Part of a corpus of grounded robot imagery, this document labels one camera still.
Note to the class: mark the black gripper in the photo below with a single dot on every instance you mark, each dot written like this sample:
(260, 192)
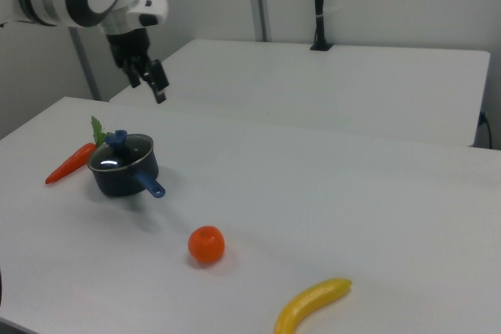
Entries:
(129, 46)

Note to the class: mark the glass lid with blue knob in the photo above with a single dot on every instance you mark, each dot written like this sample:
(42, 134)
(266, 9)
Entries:
(117, 156)

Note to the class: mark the dark blue toy saucepan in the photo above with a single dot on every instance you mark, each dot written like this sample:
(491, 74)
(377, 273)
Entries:
(125, 183)

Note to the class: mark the orange toy carrot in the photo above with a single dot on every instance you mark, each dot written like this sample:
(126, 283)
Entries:
(72, 162)

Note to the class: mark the white table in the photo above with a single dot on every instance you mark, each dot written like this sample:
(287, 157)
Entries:
(313, 87)

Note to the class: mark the orange toy mandarin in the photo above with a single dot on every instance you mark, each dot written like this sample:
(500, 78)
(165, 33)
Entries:
(206, 245)

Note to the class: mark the yellow toy banana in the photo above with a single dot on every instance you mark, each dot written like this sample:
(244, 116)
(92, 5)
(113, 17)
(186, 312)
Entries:
(305, 300)

